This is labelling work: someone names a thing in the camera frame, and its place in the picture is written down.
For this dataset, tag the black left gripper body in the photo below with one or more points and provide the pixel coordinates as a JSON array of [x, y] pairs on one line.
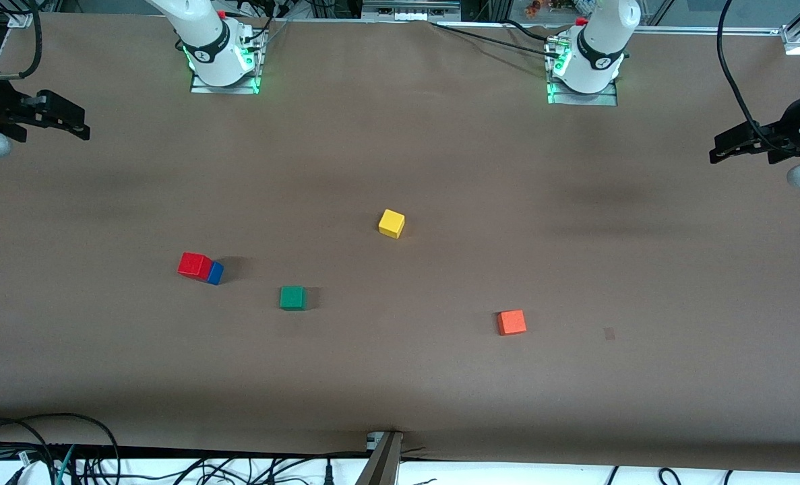
[[790, 124]]

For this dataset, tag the red wooden block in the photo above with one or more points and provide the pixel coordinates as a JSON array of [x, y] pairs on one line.
[[193, 265]]

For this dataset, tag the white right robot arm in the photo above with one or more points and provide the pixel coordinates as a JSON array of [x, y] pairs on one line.
[[204, 40]]

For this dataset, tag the blue wooden block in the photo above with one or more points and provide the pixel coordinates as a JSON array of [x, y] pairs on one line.
[[216, 273]]

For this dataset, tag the orange wooden block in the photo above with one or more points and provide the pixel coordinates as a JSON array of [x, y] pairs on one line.
[[511, 322]]

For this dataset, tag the green wooden block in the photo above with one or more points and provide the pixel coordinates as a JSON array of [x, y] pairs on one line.
[[292, 297]]

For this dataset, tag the yellow wooden block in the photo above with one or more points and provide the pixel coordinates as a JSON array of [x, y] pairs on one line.
[[391, 223]]

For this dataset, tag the silver corner bracket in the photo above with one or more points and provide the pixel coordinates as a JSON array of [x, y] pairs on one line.
[[794, 39]]

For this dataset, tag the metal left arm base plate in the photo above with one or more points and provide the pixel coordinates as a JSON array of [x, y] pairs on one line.
[[605, 100]]

